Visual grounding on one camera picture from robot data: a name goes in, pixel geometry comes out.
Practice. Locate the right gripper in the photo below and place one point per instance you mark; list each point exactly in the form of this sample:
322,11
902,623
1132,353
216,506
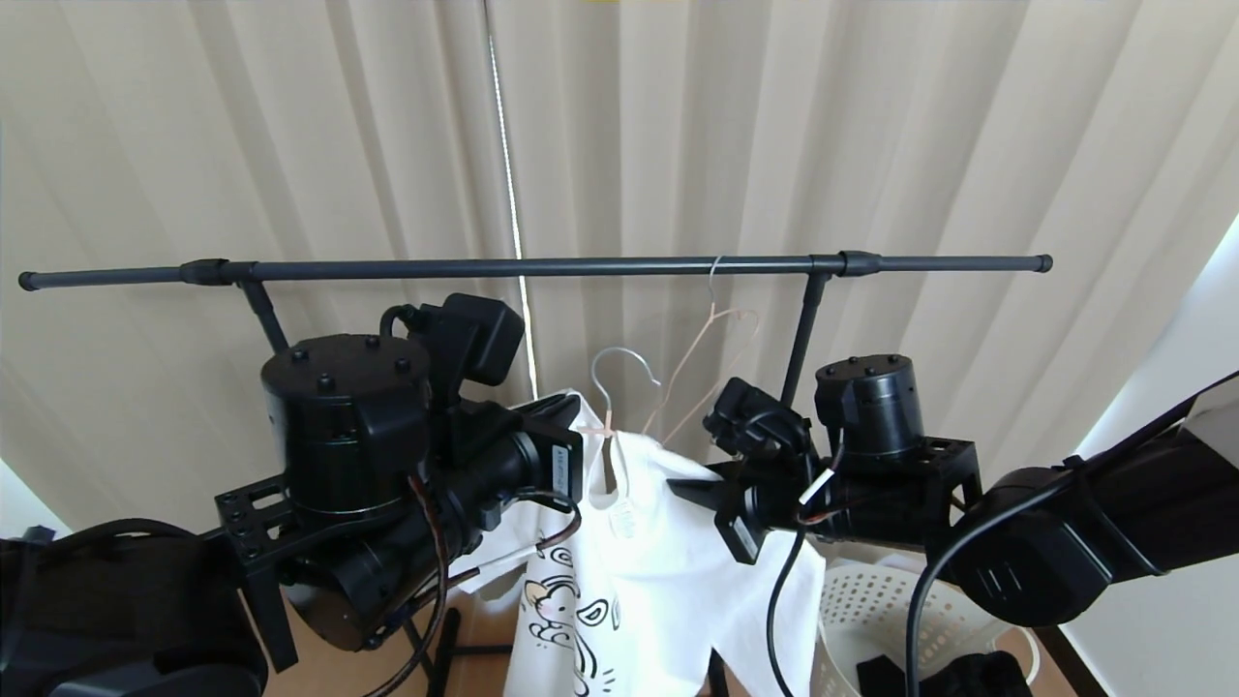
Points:
803,503

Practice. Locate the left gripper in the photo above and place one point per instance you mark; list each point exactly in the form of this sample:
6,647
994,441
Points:
465,503

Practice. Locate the white printed t-shirt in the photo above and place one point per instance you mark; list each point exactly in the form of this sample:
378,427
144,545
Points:
678,581

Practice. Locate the pink clothes hanger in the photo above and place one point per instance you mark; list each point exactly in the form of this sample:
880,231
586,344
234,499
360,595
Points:
608,426
714,310

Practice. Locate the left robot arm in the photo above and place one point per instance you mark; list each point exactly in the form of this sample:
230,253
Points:
339,416

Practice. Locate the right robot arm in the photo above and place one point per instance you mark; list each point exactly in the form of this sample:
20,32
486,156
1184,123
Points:
1026,552

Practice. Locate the white laundry basket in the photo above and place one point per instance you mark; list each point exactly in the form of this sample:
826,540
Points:
871,610

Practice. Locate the black clothes rack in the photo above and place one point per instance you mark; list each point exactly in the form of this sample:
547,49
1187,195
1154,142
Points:
387,269

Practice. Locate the black garment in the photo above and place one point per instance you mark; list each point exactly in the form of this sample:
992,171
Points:
968,678

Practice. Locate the beige curtain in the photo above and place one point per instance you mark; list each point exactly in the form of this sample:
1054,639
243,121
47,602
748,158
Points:
242,126

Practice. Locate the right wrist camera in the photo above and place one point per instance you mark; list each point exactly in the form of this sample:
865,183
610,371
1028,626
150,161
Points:
755,421

